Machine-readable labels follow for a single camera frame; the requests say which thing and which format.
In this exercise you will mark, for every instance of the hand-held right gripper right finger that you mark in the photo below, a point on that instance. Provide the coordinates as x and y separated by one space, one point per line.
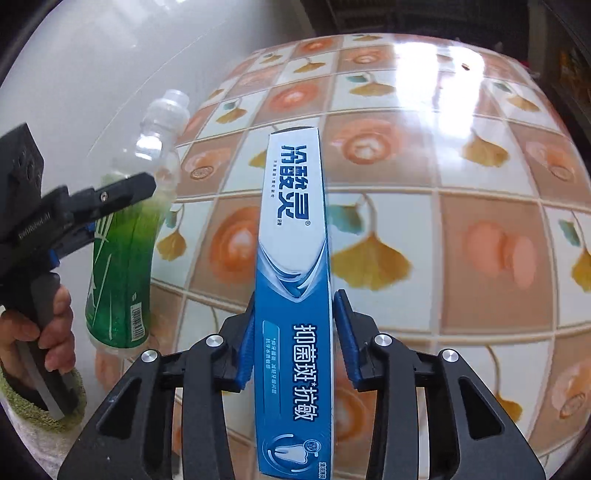
347 337

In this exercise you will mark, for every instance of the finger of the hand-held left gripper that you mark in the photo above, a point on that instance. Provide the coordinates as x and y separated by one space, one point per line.
115 196
74 242

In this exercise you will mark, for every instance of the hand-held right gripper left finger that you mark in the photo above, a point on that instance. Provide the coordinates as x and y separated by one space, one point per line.
247 350

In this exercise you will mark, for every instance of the green label plastic bottle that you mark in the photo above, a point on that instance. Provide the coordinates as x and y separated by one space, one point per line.
120 277

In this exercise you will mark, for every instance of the person's left hand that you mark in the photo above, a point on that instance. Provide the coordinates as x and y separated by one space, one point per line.
62 332

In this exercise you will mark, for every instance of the yellow packets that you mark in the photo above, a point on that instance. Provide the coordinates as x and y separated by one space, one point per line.
570 69

